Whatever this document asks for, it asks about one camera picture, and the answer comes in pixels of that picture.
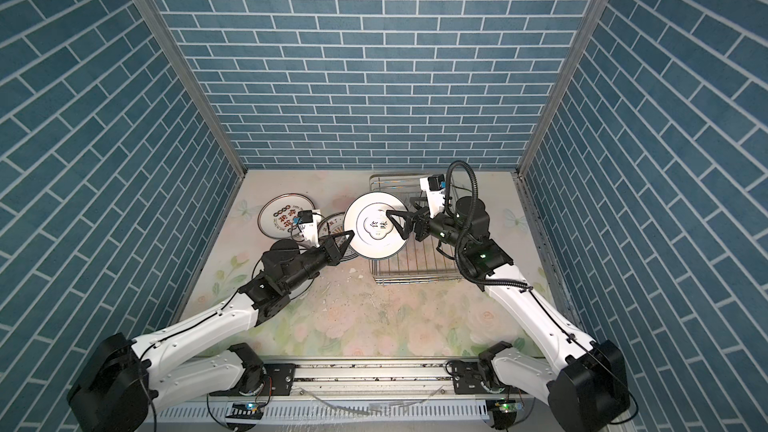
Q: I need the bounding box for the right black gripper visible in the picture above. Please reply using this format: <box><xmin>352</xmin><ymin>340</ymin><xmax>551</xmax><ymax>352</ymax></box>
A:
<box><xmin>389</xmin><ymin>196</ymin><xmax>471</xmax><ymax>254</ymax></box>

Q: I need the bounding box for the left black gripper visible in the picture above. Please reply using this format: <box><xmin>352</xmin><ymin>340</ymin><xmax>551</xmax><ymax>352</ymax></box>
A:
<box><xmin>282</xmin><ymin>230</ymin><xmax>355</xmax><ymax>295</ymax></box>

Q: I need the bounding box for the large plate green rim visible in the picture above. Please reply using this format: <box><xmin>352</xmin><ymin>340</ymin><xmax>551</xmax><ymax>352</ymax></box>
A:
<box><xmin>257</xmin><ymin>193</ymin><xmax>315</xmax><ymax>239</ymax></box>

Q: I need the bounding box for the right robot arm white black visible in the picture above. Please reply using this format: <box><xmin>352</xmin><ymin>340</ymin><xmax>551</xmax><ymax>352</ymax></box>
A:
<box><xmin>385</xmin><ymin>160</ymin><xmax>639</xmax><ymax>431</ymax></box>

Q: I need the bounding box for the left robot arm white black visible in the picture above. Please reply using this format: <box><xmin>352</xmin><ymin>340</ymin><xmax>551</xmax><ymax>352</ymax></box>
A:
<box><xmin>67</xmin><ymin>231</ymin><xmax>355</xmax><ymax>431</ymax></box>

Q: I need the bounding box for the left green circuit board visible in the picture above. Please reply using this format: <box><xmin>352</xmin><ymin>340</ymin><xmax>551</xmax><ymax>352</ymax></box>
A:
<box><xmin>226</xmin><ymin>402</ymin><xmax>264</xmax><ymax>423</ymax></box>

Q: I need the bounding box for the green circuit board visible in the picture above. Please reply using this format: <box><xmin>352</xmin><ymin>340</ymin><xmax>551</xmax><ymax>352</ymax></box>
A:
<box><xmin>489</xmin><ymin>399</ymin><xmax>523</xmax><ymax>416</ymax></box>
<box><xmin>226</xmin><ymin>402</ymin><xmax>264</xmax><ymax>423</ymax></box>

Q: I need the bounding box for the right green circuit board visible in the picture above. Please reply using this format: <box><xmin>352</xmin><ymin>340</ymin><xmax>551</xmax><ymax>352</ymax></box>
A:
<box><xmin>489</xmin><ymin>399</ymin><xmax>523</xmax><ymax>416</ymax></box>

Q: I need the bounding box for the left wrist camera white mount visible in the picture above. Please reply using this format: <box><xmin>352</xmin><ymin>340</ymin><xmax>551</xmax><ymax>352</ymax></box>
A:
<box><xmin>289</xmin><ymin>209</ymin><xmax>324</xmax><ymax>247</ymax></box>

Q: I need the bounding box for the metal wire dish rack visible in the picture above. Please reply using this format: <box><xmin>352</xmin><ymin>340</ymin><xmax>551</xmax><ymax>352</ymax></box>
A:
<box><xmin>369</xmin><ymin>173</ymin><xmax>461</xmax><ymax>285</ymax></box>

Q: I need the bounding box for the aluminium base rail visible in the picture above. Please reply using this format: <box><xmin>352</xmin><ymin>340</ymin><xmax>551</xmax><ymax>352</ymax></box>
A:
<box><xmin>197</xmin><ymin>356</ymin><xmax>619</xmax><ymax>403</ymax></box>

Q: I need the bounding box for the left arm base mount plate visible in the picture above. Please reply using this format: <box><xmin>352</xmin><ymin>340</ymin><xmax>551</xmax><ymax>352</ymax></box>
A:
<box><xmin>259</xmin><ymin>363</ymin><xmax>297</xmax><ymax>397</ymax></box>

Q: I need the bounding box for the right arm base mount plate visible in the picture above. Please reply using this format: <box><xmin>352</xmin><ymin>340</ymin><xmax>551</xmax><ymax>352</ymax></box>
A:
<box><xmin>444</xmin><ymin>360</ymin><xmax>499</xmax><ymax>395</ymax></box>

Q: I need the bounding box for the white slotted cable duct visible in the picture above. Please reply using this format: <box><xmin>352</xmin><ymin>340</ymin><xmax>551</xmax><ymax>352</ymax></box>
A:
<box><xmin>158</xmin><ymin>399</ymin><xmax>490</xmax><ymax>425</ymax></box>

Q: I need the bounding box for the right aluminium corner post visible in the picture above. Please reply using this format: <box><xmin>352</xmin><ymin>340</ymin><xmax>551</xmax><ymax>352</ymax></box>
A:
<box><xmin>517</xmin><ymin>0</ymin><xmax>609</xmax><ymax>177</ymax></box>

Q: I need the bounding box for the aluminium corner post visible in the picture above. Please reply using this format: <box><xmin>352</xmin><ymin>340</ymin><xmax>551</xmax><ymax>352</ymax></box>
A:
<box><xmin>517</xmin><ymin>0</ymin><xmax>609</xmax><ymax>177</ymax></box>
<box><xmin>132</xmin><ymin>0</ymin><xmax>247</xmax><ymax>181</ymax></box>

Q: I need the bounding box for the left aluminium corner post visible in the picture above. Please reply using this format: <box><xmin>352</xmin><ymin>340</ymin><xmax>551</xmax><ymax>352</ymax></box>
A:
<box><xmin>132</xmin><ymin>0</ymin><xmax>247</xmax><ymax>181</ymax></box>

